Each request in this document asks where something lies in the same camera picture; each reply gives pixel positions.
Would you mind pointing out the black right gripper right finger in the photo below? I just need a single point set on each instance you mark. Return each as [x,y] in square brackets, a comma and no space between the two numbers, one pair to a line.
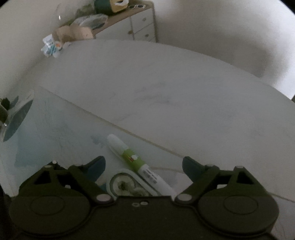
[228,203]

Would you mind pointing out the clear plastic bag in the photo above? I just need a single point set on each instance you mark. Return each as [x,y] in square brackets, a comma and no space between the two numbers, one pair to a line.
[91,21]

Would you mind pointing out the white green glue pen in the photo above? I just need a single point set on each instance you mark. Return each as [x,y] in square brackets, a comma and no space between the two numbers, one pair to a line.
[143,170]

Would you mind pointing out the white blue tube pack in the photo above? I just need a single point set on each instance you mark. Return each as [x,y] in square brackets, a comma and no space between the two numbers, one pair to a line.
[51,46]

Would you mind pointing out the grey correction tape dispenser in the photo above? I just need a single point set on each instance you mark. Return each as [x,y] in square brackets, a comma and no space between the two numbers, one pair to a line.
[124,182]

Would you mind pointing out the white sunglasses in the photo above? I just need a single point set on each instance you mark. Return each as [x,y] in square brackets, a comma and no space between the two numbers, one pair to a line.
[137,6]

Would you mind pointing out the brown cardboard box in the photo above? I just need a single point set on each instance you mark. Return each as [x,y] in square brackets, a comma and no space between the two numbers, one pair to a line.
[72,33]

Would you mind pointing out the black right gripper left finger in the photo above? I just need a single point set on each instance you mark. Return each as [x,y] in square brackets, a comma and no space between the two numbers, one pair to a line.
[58,199]

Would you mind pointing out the patterned glass table mat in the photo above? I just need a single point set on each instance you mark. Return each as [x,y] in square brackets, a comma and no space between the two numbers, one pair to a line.
[56,130]

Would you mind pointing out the green tissue box holder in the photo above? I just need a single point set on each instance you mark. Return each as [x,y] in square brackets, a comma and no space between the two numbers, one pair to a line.
[110,7]

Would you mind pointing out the white sideboard cabinet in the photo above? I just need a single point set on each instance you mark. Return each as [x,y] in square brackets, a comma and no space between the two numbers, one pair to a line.
[130,24]

